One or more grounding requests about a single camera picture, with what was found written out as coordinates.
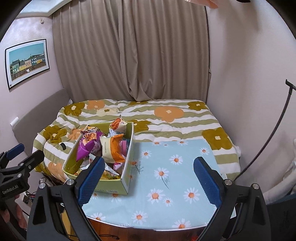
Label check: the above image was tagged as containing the black cable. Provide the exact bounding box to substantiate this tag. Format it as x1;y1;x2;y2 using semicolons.
233;79;296;181

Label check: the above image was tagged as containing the orange cream snack bag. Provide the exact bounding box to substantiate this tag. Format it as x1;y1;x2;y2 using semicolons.
100;134;125;164

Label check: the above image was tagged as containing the green cardboard box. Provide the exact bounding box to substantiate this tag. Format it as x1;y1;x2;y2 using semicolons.
62;122;134;195

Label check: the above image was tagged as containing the grey padded headboard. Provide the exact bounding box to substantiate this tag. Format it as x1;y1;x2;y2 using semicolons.
12;88;70;155

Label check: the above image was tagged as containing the person left hand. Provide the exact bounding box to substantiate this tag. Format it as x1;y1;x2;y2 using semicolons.
0;194;27;231

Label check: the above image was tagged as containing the blue daisy tablecloth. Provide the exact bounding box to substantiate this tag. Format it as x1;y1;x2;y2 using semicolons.
82;139;238;230

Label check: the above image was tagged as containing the beige curtain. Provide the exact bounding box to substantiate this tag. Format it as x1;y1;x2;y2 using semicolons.
52;1;210;101

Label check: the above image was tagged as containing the purple potato chips bag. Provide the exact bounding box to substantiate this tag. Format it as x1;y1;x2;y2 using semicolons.
76;128;103;161

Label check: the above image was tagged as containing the framed houses picture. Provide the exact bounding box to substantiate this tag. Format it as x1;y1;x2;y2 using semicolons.
4;39;50;90

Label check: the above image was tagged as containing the floral striped bed blanket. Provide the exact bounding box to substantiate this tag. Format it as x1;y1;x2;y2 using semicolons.
33;99;241;181

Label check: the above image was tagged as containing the white wall socket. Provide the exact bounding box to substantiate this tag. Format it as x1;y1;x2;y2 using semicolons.
10;116;19;128

